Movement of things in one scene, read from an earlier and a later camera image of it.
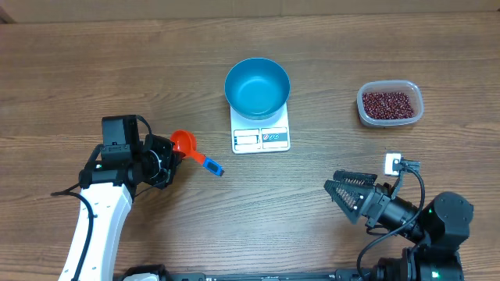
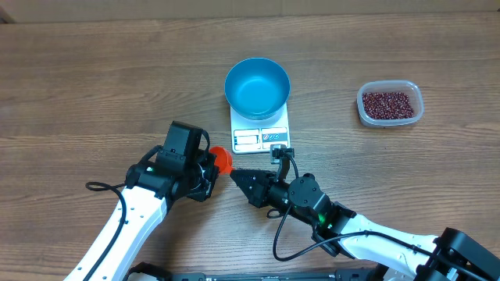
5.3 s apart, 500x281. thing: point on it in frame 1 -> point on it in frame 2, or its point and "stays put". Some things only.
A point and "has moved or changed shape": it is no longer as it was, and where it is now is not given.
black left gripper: (167, 177) -> (205, 190)
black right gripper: (370, 202) -> (253, 191)
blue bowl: (257, 88) stays put
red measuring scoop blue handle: (185, 142) has moved or changed shape
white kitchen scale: (250, 136) stays put
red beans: (387, 105) stays put
